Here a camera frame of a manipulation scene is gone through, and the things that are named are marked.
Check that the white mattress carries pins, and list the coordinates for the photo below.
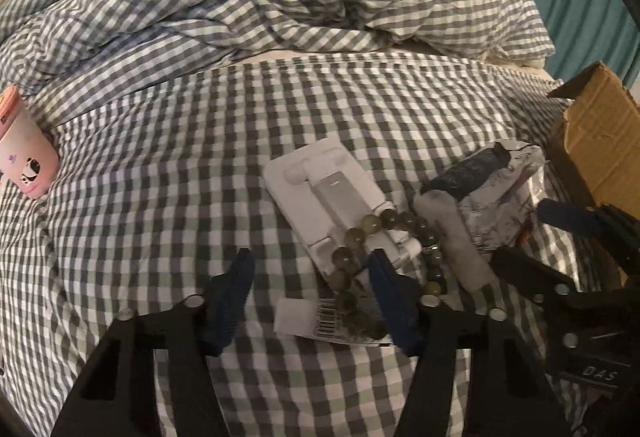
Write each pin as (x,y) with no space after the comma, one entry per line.
(530,65)

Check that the grey checked bed sheet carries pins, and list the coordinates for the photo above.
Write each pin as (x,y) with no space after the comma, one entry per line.
(150,167)

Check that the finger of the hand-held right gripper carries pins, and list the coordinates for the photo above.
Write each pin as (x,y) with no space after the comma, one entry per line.
(565,214)
(530,272)

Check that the cardboard box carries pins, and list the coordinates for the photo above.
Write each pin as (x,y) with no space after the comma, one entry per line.
(595,127)

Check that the white plastic tray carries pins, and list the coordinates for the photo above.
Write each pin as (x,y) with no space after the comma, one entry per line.
(330,187)

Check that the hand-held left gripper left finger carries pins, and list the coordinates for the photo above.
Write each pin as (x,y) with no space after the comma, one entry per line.
(227,302)

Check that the silver foil packet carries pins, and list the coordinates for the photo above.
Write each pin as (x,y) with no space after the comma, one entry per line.
(500,202)

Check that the pink sippy bottle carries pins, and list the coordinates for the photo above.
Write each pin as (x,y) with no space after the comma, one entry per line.
(30,152)

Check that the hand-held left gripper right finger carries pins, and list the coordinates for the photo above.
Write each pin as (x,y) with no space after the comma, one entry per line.
(395,307)

